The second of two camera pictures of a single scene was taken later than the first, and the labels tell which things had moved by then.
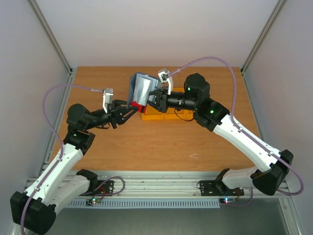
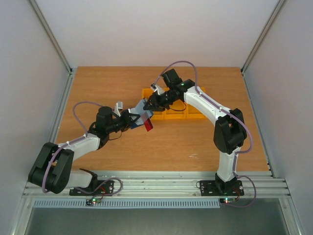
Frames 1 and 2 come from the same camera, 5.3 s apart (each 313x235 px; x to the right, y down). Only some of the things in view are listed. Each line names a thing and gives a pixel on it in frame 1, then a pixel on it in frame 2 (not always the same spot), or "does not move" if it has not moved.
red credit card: (141, 108) -> (148, 125)
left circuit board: (89, 201) does not move
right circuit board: (227, 200) does not move
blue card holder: (140, 85) -> (144, 114)
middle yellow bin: (171, 113) does not move
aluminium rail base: (172, 184) does not move
